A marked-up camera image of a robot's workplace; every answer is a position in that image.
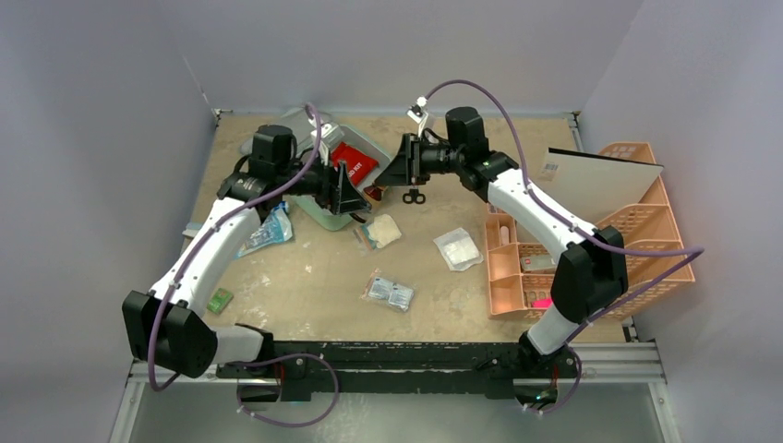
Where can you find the mint green storage case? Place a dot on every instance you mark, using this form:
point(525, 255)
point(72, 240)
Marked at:
point(278, 154)

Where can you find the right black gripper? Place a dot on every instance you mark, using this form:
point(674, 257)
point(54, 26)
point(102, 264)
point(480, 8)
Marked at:
point(414, 159)

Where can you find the pink marker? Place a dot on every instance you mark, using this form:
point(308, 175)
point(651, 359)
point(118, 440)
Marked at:
point(542, 303)

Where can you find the black handled scissors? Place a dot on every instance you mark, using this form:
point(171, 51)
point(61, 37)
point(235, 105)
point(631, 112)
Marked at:
point(414, 196)

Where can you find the white gauze pad packet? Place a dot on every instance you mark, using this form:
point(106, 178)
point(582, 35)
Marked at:
point(458, 249)

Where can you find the blue white plastic bag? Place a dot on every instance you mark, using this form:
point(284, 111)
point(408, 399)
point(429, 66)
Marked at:
point(276, 229)

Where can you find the beige gauze packet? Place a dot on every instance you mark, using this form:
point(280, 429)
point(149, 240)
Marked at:
point(378, 233)

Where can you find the clear bag alcohol wipes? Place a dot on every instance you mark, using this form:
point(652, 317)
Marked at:
point(381, 289)

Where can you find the red first aid pouch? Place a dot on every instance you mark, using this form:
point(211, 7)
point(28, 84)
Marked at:
point(358, 164)

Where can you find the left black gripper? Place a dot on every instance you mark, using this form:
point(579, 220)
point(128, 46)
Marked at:
point(349, 197)

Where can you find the black metal base frame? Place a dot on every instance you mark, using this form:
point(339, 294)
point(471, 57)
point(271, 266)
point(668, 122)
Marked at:
point(495, 370)

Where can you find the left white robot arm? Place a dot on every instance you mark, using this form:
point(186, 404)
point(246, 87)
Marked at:
point(165, 325)

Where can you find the small green packet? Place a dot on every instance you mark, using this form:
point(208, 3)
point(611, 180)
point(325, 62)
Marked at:
point(220, 299)

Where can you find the brown bottle orange cap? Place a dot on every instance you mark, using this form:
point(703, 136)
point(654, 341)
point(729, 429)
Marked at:
point(374, 194)

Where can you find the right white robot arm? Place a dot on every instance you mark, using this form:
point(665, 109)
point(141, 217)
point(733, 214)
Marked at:
point(589, 274)

